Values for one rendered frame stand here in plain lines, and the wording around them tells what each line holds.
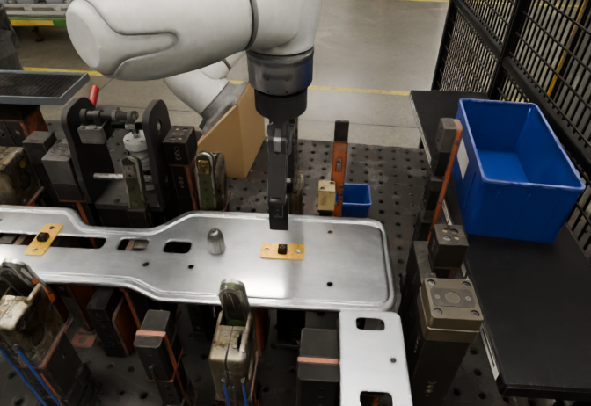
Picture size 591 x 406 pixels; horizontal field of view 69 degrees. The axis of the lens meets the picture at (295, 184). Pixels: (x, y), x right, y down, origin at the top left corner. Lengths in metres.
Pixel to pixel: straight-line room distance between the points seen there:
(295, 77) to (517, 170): 0.65
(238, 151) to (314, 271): 0.73
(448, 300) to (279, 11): 0.48
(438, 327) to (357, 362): 0.13
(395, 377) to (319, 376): 0.11
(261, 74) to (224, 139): 0.86
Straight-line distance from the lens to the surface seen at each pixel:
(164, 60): 0.45
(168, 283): 0.80
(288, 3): 0.51
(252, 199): 1.40
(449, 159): 0.87
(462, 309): 0.71
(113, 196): 1.07
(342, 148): 0.84
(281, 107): 0.59
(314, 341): 0.73
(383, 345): 0.71
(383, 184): 1.48
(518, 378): 0.71
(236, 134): 1.39
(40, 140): 1.09
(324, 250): 0.82
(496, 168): 1.06
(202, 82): 1.44
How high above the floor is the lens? 1.60
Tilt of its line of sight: 38 degrees down
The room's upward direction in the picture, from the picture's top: straight up
